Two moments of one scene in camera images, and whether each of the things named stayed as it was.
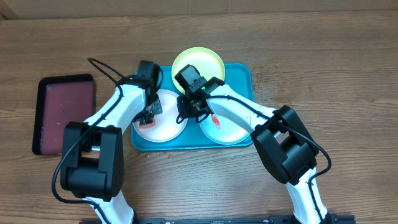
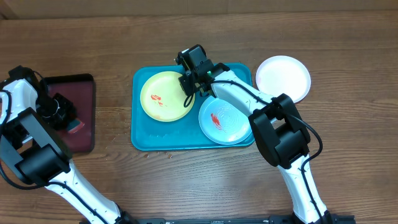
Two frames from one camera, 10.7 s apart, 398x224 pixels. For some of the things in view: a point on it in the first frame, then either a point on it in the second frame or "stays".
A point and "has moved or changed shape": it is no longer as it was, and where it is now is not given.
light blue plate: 222,130 stays
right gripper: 183,104 to 185,84
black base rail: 330,219 stays
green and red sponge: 147,126 has moved or changed shape
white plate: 166,127 to 278,74
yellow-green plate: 207,62 has moved or changed shape
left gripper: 157,108 to 67,107
